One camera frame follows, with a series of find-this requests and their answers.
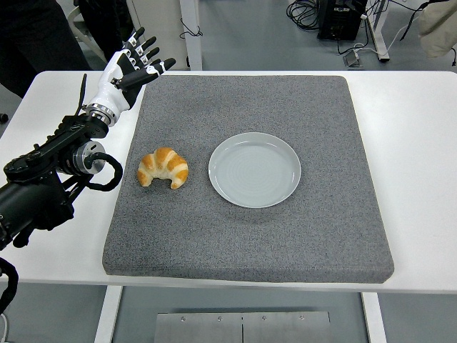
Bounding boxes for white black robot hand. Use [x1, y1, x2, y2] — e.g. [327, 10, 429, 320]
[87, 26, 177, 118]

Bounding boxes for golden croissant bread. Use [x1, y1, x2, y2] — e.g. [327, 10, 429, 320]
[136, 146, 189, 190]

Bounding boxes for round grey plate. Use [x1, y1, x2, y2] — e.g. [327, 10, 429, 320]
[208, 131, 302, 209]

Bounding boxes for grey metal plate with screws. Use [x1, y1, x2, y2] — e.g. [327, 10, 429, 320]
[156, 311, 332, 343]

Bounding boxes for person's leg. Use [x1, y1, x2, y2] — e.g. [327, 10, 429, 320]
[76, 0, 135, 62]
[0, 0, 92, 98]

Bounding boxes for white desk side panel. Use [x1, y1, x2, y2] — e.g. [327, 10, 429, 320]
[126, 0, 204, 71]

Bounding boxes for grey square foam mat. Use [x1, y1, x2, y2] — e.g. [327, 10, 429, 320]
[102, 74, 396, 286]

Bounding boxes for white table leg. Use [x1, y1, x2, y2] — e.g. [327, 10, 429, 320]
[360, 292, 388, 343]
[93, 285, 124, 343]

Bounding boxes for black computer tower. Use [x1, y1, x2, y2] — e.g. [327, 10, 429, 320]
[316, 0, 368, 41]

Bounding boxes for small grey foot pedal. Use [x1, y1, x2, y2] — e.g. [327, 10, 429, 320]
[342, 51, 364, 69]

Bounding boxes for white desk leg with foot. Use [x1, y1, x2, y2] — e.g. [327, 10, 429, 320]
[367, 0, 390, 64]

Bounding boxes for beige cloth bag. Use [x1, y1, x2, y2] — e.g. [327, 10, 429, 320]
[417, 0, 457, 60]

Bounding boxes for white chair frame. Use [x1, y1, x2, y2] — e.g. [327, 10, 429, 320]
[66, 5, 108, 64]

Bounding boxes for thin black cable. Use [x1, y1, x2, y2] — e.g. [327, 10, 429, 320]
[179, 17, 204, 39]

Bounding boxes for black cable bundle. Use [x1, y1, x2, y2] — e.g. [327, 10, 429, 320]
[285, 0, 322, 30]

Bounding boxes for black strap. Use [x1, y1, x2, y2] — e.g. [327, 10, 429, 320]
[399, 1, 429, 42]

